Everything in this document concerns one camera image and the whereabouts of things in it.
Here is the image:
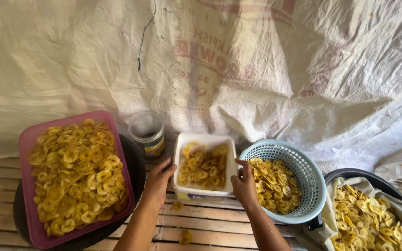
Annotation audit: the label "light blue plastic basket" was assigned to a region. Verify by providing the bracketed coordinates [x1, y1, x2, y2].
[238, 139, 327, 224]

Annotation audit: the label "pink plastic tray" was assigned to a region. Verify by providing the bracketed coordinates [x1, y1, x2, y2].
[18, 110, 135, 249]

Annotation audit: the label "thin blue string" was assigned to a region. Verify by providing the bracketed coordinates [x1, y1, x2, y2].
[137, 0, 157, 73]

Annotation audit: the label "black round basin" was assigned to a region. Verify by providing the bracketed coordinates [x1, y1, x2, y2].
[13, 134, 146, 251]

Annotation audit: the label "heap of chips on tray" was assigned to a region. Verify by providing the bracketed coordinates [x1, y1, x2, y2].
[28, 119, 129, 237]

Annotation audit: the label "black basin with cloth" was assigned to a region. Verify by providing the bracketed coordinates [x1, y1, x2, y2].
[307, 168, 402, 232]

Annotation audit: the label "banana chips in basket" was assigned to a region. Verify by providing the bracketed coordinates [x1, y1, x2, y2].
[249, 158, 303, 215]

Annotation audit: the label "white plastic tub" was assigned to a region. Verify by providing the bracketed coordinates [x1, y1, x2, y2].
[172, 132, 238, 201]

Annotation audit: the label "person's right hand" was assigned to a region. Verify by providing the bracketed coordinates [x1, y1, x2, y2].
[230, 159, 259, 210]

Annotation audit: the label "clear plastic jar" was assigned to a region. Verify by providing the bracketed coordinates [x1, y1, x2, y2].
[128, 110, 165, 161]

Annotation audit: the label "white woven sack tarp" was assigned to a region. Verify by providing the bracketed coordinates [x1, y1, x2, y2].
[0, 0, 402, 182]

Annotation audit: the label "person's left hand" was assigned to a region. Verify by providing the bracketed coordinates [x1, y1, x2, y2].
[144, 157, 178, 207]

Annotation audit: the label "pile of chips on cloth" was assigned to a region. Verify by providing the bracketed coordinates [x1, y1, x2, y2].
[331, 185, 402, 251]

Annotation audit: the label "banana chips in tub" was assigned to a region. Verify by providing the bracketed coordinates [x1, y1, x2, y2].
[178, 141, 229, 190]

